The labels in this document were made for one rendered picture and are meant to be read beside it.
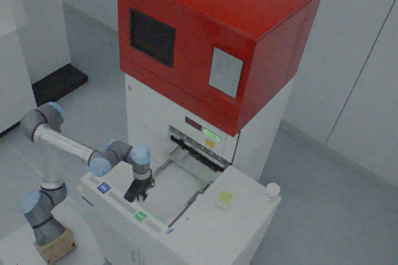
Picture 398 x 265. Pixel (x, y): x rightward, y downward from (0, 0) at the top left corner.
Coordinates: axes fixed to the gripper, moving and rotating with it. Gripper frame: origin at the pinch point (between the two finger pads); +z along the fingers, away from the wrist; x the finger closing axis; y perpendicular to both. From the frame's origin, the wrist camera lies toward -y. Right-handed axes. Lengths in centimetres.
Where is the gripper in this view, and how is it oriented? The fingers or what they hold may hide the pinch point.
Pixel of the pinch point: (139, 202)
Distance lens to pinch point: 182.5
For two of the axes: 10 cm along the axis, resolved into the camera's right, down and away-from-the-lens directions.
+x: -8.0, -5.0, 3.4
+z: -1.0, 6.7, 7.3
